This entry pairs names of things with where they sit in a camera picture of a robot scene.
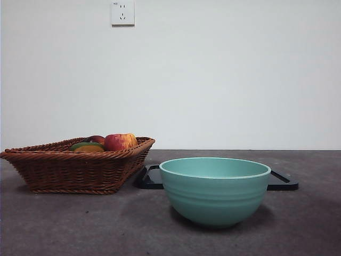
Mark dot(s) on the yellow brown kiwi fruit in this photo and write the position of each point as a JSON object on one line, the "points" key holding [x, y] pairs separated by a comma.
{"points": [[89, 148]]}

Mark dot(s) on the mint green bowl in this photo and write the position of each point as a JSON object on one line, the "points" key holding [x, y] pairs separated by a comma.
{"points": [[215, 200]]}

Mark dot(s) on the red yellow apple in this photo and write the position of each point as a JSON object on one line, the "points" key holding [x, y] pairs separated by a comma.
{"points": [[118, 141]]}

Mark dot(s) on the dark green rectangular tray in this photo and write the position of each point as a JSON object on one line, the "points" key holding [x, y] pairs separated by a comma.
{"points": [[149, 178]]}

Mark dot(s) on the dark red apple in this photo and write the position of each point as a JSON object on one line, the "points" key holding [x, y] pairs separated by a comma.
{"points": [[96, 139]]}

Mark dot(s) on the green mango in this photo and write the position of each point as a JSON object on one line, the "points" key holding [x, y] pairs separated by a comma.
{"points": [[78, 144]]}

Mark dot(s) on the brown wicker basket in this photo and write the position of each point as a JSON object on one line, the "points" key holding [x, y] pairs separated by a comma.
{"points": [[72, 170]]}

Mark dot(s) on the white wall socket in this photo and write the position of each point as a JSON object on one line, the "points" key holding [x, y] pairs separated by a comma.
{"points": [[122, 13]]}

